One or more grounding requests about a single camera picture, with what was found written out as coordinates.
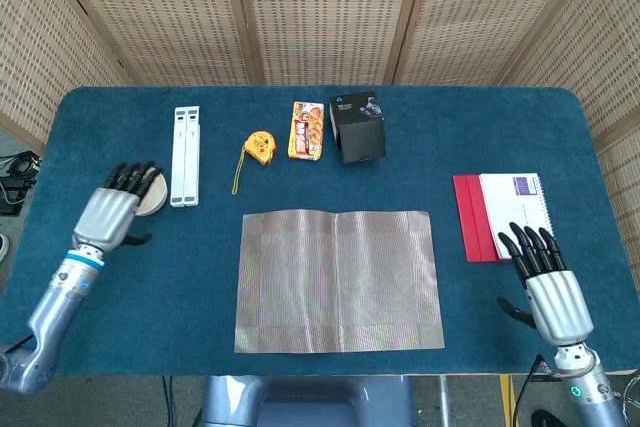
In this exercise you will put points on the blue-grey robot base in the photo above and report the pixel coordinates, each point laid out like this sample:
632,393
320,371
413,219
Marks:
310,402

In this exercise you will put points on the white spiral notebook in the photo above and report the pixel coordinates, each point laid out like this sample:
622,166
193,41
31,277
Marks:
515,202

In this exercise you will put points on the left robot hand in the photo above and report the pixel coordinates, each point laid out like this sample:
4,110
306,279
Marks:
107,217

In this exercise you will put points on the white folding stand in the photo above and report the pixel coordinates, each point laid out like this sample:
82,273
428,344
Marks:
185,157

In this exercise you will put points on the metal table leg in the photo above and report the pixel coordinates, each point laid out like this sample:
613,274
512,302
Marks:
443,397

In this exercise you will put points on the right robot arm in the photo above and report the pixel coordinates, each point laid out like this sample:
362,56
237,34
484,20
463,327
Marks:
592,397

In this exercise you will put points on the white shoe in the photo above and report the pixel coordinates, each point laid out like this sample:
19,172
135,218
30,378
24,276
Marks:
3,247

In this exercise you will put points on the black cardboard box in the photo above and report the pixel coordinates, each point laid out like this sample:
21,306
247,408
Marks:
362,139

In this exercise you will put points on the blue table cloth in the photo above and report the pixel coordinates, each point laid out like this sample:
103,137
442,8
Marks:
175,272

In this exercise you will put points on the yellow curry food box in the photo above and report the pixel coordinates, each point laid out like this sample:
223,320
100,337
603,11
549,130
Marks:
305,129

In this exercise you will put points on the yellow tape measure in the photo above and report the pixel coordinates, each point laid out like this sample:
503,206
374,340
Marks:
260,146

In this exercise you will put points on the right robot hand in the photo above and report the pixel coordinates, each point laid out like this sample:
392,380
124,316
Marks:
557,304

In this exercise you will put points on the white ceramic bowl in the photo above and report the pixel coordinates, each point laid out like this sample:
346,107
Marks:
157,194

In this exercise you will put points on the woven grey placemat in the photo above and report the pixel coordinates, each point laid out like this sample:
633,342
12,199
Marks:
340,287

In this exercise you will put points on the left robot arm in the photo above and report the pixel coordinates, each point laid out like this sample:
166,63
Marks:
55,307

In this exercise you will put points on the red folder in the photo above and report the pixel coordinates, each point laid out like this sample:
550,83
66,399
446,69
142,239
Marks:
470,217

